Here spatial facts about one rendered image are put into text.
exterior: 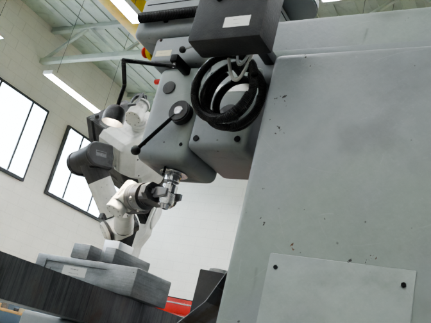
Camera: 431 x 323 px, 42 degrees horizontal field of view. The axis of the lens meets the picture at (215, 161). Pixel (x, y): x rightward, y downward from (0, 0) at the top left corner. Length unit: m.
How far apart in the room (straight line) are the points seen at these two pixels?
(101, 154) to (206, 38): 0.86
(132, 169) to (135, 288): 0.87
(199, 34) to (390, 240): 0.66
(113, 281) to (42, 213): 10.23
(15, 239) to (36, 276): 10.09
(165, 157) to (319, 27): 0.57
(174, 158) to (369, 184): 0.63
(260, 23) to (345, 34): 0.31
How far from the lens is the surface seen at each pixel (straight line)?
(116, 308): 1.38
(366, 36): 1.55
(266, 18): 1.36
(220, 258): 12.01
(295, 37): 1.62
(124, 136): 2.17
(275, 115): 1.36
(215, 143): 1.53
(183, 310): 6.94
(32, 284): 1.18
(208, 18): 1.42
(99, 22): 11.04
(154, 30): 1.88
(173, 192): 1.68
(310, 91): 1.35
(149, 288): 1.42
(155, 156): 1.65
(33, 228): 11.51
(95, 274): 1.46
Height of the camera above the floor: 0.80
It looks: 19 degrees up
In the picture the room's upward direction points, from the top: 14 degrees clockwise
